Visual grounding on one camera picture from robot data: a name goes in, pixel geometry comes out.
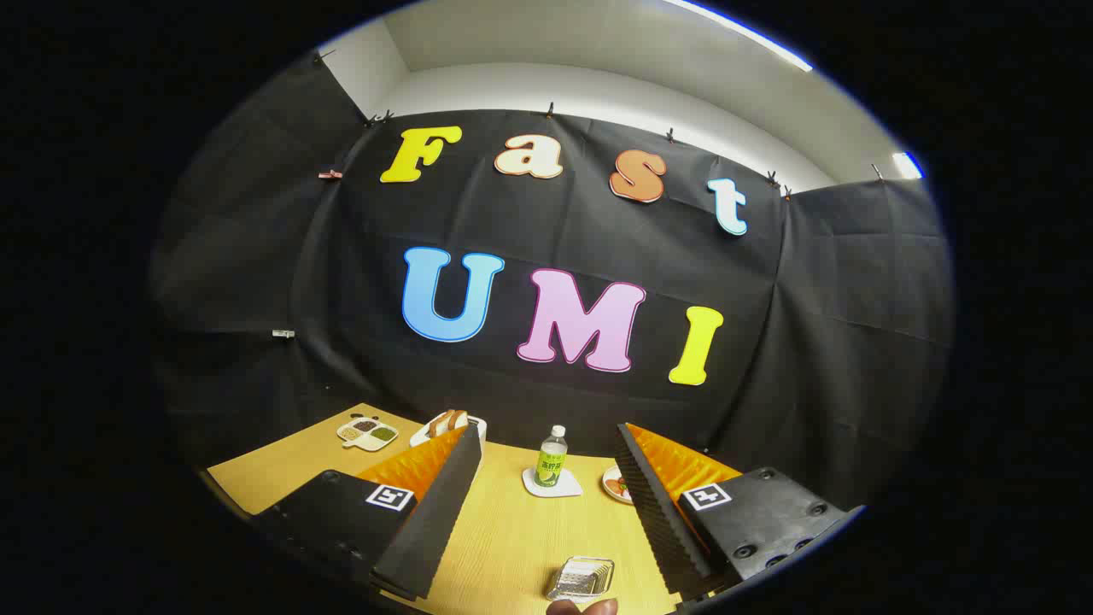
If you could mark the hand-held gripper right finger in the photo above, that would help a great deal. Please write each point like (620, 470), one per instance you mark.
(657, 521)

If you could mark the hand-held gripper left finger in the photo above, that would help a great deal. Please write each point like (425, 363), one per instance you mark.
(435, 521)

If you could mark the white food plate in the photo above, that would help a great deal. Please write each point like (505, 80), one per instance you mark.
(611, 483)

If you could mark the white toaster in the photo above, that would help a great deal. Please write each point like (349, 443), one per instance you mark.
(420, 438)

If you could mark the white square coaster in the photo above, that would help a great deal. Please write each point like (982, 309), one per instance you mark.
(569, 489)

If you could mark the perforated metal tray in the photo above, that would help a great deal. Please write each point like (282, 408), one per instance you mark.
(581, 579)

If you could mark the small toast bread slice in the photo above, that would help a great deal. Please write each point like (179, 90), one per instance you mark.
(440, 422)

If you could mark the large toast bread slice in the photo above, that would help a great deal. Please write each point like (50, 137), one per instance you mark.
(458, 418)

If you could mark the white divided condiment dish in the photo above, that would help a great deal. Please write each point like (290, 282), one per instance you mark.
(367, 441)

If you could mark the green label drink bottle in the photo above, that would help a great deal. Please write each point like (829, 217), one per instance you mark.
(552, 465)

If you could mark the black backdrop cloth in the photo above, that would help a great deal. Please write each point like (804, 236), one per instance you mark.
(555, 222)

